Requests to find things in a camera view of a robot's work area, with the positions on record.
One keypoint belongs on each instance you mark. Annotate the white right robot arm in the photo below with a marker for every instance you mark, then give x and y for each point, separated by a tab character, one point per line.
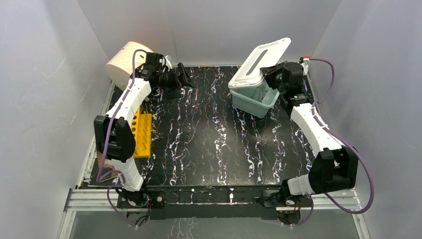
335	164

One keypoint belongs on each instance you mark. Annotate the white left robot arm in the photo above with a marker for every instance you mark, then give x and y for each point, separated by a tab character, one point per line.
113	134

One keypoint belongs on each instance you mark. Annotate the white bin lid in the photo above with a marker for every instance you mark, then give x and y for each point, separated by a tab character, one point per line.
264	55

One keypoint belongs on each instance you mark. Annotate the teal plastic bin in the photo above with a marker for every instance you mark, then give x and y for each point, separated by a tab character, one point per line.
256	101

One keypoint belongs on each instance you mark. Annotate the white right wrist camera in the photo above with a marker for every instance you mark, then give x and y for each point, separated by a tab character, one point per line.
304	62

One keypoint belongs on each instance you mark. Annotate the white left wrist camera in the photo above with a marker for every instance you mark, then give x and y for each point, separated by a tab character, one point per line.
167	61

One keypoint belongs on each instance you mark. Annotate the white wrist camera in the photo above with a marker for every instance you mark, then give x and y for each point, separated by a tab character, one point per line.
304	62
167	61

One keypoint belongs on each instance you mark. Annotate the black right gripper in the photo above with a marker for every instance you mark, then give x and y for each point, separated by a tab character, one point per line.
269	71

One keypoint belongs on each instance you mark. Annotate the yellow test tube rack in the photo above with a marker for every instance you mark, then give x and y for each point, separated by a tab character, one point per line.
141	127

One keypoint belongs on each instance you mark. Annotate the cream cylindrical drum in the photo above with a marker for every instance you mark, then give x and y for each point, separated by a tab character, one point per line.
119	68

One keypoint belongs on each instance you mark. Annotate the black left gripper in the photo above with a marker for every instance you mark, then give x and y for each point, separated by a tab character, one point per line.
179	78

